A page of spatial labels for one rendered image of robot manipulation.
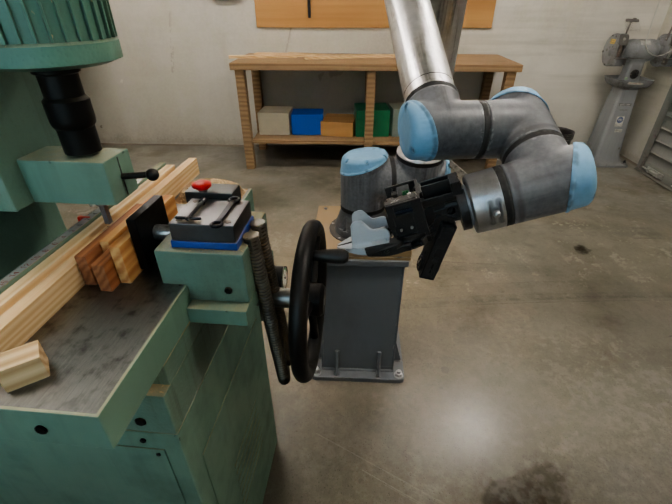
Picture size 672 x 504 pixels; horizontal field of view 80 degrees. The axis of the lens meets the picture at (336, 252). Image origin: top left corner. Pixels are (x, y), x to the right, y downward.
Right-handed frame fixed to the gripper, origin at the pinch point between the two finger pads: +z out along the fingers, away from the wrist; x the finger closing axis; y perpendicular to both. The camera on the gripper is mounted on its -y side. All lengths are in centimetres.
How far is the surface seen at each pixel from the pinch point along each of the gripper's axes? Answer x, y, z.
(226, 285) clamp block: 9.7, 4.7, 17.0
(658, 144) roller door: -290, -145, -199
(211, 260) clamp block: 9.7, 9.4, 16.9
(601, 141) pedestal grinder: -310, -138, -166
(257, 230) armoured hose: 2.8, 8.9, 11.6
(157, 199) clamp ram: -0.1, 17.8, 26.4
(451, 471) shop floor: -16, -98, 0
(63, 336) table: 21.9, 10.5, 33.7
